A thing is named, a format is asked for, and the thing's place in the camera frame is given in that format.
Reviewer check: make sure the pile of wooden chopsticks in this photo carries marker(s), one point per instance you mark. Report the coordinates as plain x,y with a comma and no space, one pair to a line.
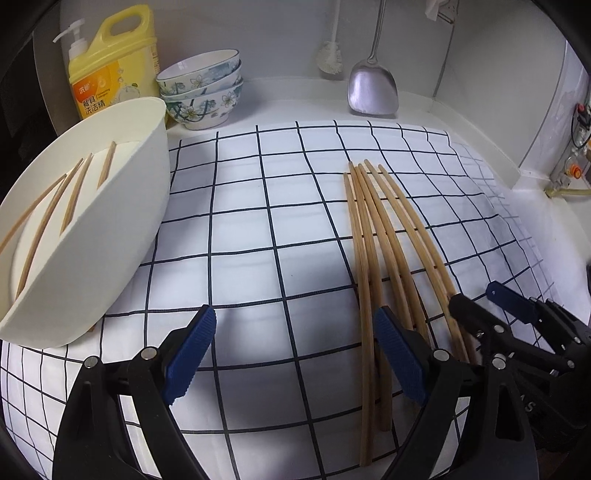
369,267

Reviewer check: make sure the floral ceramic bowl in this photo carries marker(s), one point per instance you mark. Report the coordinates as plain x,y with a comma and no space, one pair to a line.
224,92
203,115
198,69

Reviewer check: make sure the yellow dish soap bottle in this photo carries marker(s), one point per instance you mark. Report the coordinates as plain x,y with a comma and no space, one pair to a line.
115,69

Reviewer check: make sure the black range hood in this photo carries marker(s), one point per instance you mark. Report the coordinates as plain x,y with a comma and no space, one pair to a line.
27,92

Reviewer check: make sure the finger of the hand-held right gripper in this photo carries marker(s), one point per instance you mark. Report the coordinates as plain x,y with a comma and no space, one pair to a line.
466,314
510,297

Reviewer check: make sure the large white bowl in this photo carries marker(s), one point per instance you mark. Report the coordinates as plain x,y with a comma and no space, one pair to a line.
134,198

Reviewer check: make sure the white bottle brush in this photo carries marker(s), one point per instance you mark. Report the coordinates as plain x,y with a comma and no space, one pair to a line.
330,55

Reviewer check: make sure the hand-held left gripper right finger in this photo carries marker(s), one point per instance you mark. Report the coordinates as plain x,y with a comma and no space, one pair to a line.
401,355

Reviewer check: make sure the wooden chopstick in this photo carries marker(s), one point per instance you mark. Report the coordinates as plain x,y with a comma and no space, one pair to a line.
76,194
32,210
106,164
51,221

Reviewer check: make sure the white wall socket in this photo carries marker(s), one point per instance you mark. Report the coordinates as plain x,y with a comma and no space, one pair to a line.
442,9

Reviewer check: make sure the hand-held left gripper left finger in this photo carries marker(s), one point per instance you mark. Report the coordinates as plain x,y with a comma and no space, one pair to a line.
191,355

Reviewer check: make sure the white black-checked cloth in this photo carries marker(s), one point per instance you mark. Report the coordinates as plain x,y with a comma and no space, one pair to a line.
258,221

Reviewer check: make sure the gas valve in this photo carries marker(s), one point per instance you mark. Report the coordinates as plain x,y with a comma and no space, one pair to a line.
575,170

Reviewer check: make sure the metal spatula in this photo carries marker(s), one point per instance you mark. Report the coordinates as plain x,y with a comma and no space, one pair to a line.
371,90

